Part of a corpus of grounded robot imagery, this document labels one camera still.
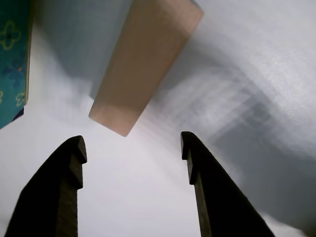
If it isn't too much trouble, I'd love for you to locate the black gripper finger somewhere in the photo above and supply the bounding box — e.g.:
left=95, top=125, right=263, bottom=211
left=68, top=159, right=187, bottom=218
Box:
left=4, top=135, right=88, bottom=237
left=180, top=131, right=276, bottom=237

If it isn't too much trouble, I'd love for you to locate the wooden Jenga block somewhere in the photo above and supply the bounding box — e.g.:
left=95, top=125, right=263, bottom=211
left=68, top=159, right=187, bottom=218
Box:
left=88, top=0, right=205, bottom=138

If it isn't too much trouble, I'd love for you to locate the yellow blue floral box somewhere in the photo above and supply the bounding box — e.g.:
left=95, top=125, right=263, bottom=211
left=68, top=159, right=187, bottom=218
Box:
left=0, top=0, right=34, bottom=130

